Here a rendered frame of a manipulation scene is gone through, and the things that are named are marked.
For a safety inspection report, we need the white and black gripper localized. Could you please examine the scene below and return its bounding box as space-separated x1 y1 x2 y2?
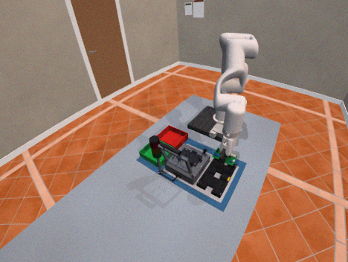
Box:
219 134 239 164

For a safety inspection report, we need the green circuit board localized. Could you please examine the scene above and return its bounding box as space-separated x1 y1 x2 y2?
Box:
212 148 237 166

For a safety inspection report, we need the green bin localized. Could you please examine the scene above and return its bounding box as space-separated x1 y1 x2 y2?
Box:
139 143 165 167

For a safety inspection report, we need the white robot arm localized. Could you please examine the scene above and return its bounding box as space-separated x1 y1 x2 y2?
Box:
209 33 259 138

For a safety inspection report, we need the red bin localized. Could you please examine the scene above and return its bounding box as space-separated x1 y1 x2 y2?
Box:
157 125 188 149

